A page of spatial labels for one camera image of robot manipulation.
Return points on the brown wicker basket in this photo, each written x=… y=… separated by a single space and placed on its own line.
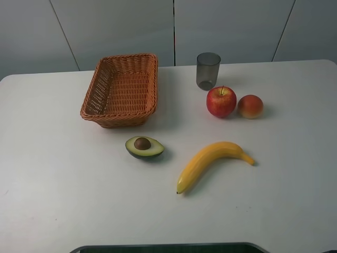
x=122 y=92

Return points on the yellow banana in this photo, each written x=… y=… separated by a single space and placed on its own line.
x=204 y=158

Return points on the grey translucent plastic cup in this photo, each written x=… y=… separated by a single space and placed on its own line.
x=207 y=70

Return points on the orange peach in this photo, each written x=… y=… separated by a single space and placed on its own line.
x=250 y=107

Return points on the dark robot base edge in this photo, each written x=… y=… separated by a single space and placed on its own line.
x=175 y=248

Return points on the red apple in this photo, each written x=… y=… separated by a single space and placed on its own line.
x=221 y=101

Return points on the halved avocado with pit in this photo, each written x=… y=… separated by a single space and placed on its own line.
x=142 y=147

